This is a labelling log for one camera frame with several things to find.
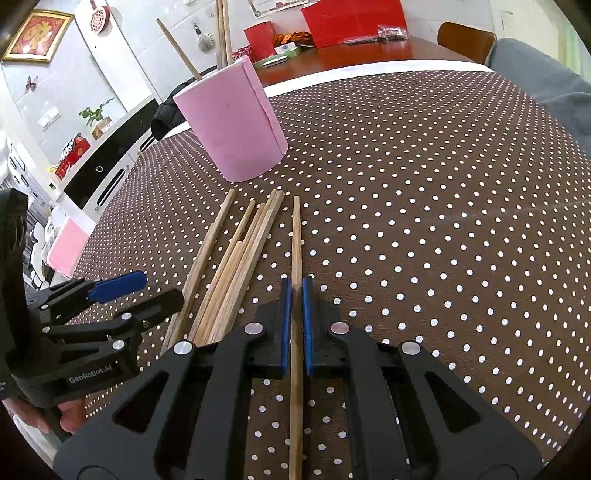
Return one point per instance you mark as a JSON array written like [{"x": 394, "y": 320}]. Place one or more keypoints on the butterfly wall decoration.
[{"x": 31, "y": 84}]

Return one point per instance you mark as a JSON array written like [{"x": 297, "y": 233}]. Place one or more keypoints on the large red gift box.
[{"x": 355, "y": 23}]

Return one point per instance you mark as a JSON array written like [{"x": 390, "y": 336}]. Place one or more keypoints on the pink cloth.
[{"x": 67, "y": 247}]

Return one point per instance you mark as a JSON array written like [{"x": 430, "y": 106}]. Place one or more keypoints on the grey jacket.
[{"x": 545, "y": 83}]

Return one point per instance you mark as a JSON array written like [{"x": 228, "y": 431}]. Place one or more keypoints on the bunch of wooden chopsticks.
[{"x": 251, "y": 249}]

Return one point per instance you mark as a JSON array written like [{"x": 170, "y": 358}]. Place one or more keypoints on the white light switch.
[{"x": 48, "y": 117}]

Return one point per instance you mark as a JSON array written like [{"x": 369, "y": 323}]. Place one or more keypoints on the white and black sideboard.
[{"x": 101, "y": 161}]

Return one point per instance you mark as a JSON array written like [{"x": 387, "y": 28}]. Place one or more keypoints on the potted green plant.
[{"x": 94, "y": 115}]

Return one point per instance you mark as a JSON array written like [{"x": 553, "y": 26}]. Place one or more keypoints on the pink cylindrical cup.
[{"x": 231, "y": 129}]

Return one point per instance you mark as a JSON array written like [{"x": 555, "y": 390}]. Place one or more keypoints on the round red wall ornament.
[{"x": 99, "y": 18}]

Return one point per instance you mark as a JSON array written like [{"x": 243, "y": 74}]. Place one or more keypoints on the orange snack packets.
[{"x": 295, "y": 38}]

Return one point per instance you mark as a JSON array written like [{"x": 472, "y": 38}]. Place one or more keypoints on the clear plastic packet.
[{"x": 392, "y": 31}]

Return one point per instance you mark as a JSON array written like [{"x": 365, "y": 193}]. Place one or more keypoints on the person's left hand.
[{"x": 74, "y": 413}]

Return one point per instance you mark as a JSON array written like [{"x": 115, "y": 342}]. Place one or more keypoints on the small red box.
[{"x": 259, "y": 41}]

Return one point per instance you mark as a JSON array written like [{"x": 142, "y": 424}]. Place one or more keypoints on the red drink carton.
[{"x": 241, "y": 51}]

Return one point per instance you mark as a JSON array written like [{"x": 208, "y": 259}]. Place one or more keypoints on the brown polka dot tablecloth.
[{"x": 415, "y": 207}]

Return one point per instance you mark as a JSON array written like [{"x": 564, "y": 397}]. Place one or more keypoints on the flat green box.
[{"x": 277, "y": 60}]

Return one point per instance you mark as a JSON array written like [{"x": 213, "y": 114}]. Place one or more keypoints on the framed red calligraphy picture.
[{"x": 37, "y": 37}]

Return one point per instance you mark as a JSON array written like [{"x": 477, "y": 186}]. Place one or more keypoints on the hanging kitchen brush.
[{"x": 205, "y": 40}]

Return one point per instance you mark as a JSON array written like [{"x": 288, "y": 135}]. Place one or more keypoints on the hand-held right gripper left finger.
[{"x": 286, "y": 323}]

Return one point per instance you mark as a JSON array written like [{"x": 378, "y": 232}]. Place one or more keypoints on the wooden chair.
[{"x": 466, "y": 39}]

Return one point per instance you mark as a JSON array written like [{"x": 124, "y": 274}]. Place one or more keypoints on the black jacket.
[{"x": 166, "y": 120}]

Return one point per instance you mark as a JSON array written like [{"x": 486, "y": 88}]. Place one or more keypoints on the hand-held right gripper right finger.
[{"x": 308, "y": 323}]

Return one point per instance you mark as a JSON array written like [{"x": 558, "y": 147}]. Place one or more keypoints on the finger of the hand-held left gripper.
[
  {"x": 117, "y": 284},
  {"x": 157, "y": 304}
]

